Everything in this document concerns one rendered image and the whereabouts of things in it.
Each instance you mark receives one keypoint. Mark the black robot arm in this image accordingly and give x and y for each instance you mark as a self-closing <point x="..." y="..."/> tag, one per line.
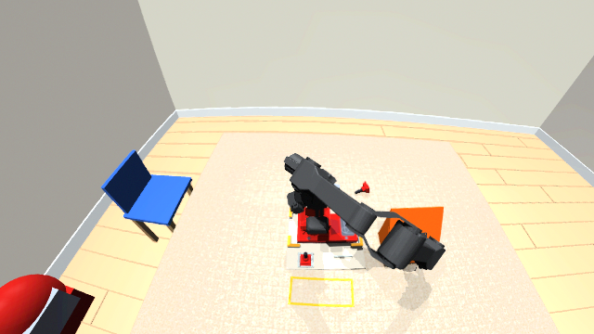
<point x="404" y="243"/>

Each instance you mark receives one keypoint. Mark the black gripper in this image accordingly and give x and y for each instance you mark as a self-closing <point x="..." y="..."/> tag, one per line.
<point x="317" y="224"/>

